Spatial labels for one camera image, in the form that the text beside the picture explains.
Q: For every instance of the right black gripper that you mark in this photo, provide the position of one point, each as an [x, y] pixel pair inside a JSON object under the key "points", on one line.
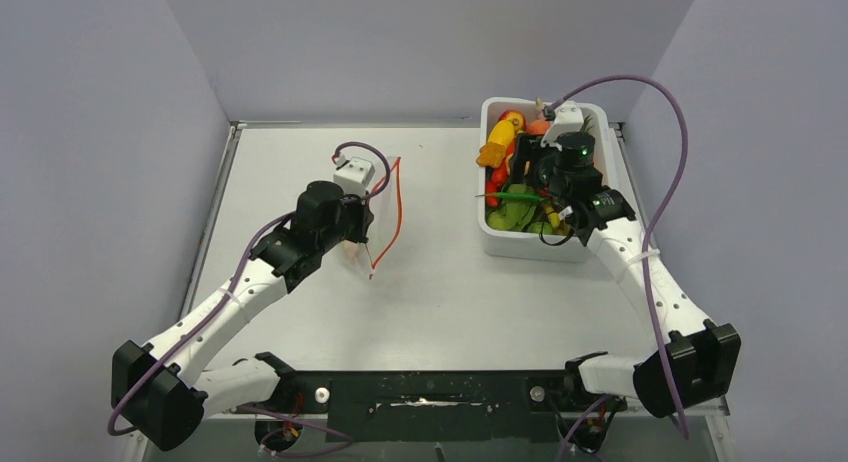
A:
{"points": [[528, 149]]}

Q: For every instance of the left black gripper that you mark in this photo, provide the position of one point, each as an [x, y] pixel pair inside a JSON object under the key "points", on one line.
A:
{"points": [[364, 215]]}

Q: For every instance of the clear zip top bag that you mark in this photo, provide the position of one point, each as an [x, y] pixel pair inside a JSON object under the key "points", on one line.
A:
{"points": [[387, 208]]}

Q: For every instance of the green toy chili pepper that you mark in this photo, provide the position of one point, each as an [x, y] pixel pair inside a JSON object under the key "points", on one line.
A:
{"points": [[512, 196]]}

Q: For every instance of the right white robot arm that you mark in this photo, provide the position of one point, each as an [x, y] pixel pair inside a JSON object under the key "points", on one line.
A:
{"points": [[694, 358]]}

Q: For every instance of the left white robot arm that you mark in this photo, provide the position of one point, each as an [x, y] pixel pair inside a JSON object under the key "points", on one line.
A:
{"points": [[163, 387]]}

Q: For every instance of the white plastic food bin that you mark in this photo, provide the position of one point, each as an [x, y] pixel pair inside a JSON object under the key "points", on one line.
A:
{"points": [[606, 158]]}

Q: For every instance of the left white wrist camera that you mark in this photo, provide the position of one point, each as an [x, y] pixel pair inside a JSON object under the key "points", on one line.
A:
{"points": [[354, 175]]}

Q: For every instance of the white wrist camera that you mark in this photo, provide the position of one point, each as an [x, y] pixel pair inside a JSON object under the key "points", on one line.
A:
{"points": [[564, 118], [354, 175]]}

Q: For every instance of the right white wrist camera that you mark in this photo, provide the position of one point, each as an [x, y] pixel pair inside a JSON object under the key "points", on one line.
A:
{"points": [[564, 118]]}

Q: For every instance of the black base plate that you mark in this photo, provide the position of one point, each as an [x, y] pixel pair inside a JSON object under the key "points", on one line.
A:
{"points": [[539, 406]]}

